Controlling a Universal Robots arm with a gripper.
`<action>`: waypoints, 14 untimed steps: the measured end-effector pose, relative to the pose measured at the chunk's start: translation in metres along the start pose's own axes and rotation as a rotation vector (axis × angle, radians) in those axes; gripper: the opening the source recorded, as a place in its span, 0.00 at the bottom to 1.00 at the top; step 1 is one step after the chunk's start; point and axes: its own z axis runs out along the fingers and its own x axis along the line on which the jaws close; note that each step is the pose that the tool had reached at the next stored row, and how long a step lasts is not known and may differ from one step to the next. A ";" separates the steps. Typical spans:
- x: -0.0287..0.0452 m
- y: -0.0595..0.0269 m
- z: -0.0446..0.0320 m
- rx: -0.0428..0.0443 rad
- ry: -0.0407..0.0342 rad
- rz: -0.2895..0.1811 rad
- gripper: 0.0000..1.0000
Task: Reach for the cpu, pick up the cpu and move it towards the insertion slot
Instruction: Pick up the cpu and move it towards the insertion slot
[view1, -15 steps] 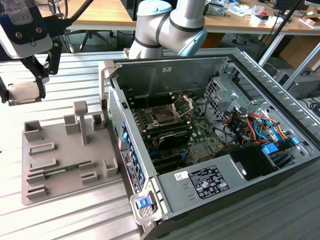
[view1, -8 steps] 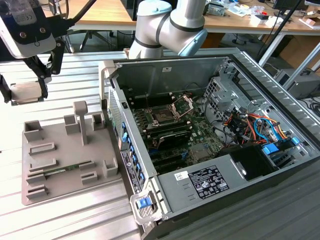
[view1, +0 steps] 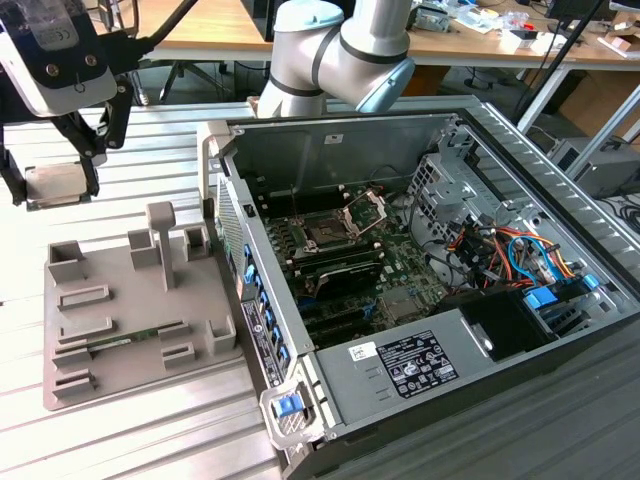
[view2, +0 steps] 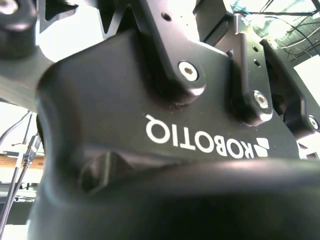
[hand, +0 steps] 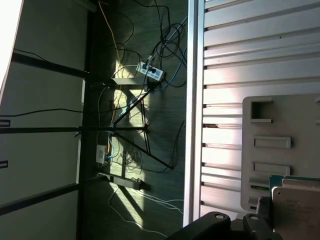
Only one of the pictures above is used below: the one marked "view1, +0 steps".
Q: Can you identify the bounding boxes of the grey metal drive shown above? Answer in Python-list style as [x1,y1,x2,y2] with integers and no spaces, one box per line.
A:
[414,5,456,34]

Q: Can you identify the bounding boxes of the thin black cable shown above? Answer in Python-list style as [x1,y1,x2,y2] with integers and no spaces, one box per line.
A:
[97,0,154,109]

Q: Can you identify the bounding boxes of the open grey PC case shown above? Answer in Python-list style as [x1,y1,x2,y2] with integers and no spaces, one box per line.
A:
[196,93,640,480]

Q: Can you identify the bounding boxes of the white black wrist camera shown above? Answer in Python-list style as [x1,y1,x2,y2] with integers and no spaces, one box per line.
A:
[0,0,120,120]

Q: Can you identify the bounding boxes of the black office chair base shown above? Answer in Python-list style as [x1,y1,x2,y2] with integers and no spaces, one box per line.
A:
[159,58,236,105]

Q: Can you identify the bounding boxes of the silver square CPU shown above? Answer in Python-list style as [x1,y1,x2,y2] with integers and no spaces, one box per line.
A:
[23,162,95,211]

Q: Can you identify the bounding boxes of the hard disk in blue carrier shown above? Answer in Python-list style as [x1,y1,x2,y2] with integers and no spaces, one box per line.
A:
[522,273,601,342]

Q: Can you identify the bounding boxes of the metal disk bay cage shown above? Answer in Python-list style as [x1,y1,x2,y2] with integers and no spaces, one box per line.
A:
[405,119,506,241]

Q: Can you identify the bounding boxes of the grey chipset heatsink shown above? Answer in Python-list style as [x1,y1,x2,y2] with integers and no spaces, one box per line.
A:
[378,288,417,322]

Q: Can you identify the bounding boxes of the grey plastic parts rack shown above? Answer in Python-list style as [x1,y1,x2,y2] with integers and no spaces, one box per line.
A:
[42,201,247,414]

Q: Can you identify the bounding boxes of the brown cardboard box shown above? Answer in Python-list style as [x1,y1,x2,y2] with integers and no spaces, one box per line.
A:
[558,68,640,140]

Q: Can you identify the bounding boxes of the blue wire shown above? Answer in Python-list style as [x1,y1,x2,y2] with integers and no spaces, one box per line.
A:
[505,233,559,287]

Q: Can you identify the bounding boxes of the small open cardboard box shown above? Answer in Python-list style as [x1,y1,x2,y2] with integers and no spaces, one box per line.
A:
[599,33,635,60]

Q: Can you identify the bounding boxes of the metal socket cover frame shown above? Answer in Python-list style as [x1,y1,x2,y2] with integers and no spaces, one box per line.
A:
[341,191,390,237]

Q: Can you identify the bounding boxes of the black cable coil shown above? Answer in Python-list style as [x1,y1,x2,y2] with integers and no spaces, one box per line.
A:
[615,195,640,236]

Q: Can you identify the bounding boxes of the black graphics card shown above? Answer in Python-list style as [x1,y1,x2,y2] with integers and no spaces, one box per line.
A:
[305,258,385,302]

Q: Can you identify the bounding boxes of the thick black camera cable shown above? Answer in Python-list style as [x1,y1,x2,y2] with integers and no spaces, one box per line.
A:
[94,0,201,69]

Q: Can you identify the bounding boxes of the black slanted pole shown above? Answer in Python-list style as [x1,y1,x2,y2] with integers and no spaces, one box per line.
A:
[513,0,607,120]

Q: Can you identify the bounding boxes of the CPU socket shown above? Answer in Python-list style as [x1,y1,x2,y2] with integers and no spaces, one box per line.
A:
[298,213,360,254]

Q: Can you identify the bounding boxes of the green motherboard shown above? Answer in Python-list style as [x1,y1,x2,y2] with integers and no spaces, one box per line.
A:
[257,182,454,351]

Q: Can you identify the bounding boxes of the black plastic fan shroud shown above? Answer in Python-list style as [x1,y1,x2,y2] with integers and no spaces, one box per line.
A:
[433,288,557,364]

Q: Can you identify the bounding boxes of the grey computer box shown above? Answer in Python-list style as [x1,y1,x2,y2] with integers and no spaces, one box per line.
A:
[546,135,640,200]

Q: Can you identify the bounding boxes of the green RAM stick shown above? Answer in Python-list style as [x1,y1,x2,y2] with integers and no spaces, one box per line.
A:
[85,325,169,350]

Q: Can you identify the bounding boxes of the grey power supply with labels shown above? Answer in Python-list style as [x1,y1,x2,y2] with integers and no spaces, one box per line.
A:
[313,305,496,427]

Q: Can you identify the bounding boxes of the black RAM slot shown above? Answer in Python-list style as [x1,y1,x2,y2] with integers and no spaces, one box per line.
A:
[289,237,375,261]
[294,247,384,274]

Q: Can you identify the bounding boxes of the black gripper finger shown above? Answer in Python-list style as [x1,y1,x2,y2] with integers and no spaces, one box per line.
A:
[0,122,27,208]
[49,77,135,198]

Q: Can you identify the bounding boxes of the black expansion slot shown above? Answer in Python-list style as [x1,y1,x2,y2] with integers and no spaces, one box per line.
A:
[309,321,375,347]
[302,304,372,327]

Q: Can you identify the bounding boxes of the orange yellow power wires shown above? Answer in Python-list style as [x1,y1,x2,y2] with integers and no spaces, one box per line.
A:
[447,225,581,291]

